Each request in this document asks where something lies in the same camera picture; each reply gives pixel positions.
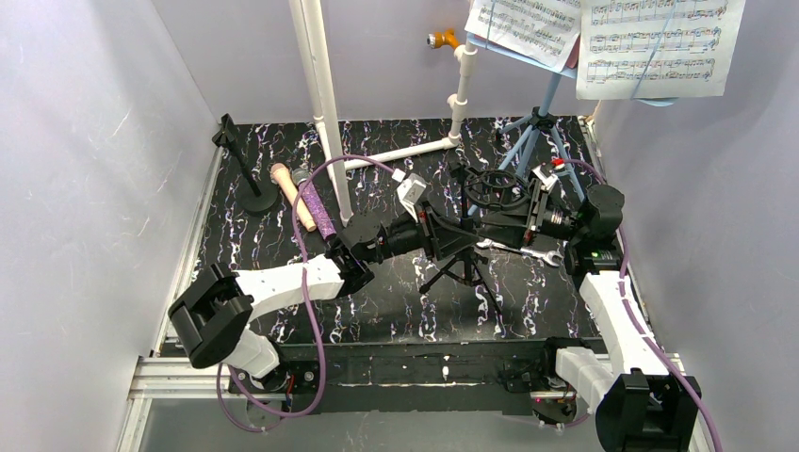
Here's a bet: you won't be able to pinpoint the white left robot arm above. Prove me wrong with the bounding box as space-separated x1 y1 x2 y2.
168 205 480 379

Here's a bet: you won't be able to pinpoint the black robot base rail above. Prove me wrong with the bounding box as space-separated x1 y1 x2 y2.
227 336 626 418

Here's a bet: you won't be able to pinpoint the white PVC pipe frame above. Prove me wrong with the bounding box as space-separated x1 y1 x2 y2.
287 0 481 230

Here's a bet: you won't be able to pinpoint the black tripod shock-mount stand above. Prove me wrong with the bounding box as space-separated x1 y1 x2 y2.
416 162 530 315

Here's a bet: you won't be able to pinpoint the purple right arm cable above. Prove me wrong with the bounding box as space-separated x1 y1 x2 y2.
562 158 726 452

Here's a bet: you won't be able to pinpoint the orange pipe valve fitting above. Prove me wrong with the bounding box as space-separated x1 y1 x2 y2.
427 28 461 49

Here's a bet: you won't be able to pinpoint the sheet music page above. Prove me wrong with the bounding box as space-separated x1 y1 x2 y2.
576 0 745 101
465 0 581 71

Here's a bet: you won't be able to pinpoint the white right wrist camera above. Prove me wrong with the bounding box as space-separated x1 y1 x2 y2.
532 158 565 192

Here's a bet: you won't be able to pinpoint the silver open-end wrench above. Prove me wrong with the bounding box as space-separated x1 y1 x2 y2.
476 239 563 267

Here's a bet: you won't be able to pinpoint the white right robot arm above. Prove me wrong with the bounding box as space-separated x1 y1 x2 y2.
468 181 701 451

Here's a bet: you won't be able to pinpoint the purple glitter microphone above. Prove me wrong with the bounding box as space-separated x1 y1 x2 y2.
291 167 335 241

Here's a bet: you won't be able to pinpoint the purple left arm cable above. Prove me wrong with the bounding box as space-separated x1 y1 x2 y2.
215 154 407 435

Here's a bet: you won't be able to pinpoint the pink toy microphone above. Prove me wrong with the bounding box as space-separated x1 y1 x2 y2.
270 163 317 232

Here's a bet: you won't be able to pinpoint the black round-base microphone stand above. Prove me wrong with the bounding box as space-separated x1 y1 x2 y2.
212 113 278 218

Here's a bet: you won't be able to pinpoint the blue tripod music stand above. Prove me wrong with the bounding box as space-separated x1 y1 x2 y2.
465 34 678 219

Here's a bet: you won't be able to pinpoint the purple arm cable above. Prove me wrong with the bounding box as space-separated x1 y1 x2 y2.
215 154 407 435
562 158 726 452

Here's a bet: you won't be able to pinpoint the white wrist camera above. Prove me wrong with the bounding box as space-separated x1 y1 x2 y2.
532 158 565 192
392 169 427 222

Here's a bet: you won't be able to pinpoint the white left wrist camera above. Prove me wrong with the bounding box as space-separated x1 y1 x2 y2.
392 169 427 222

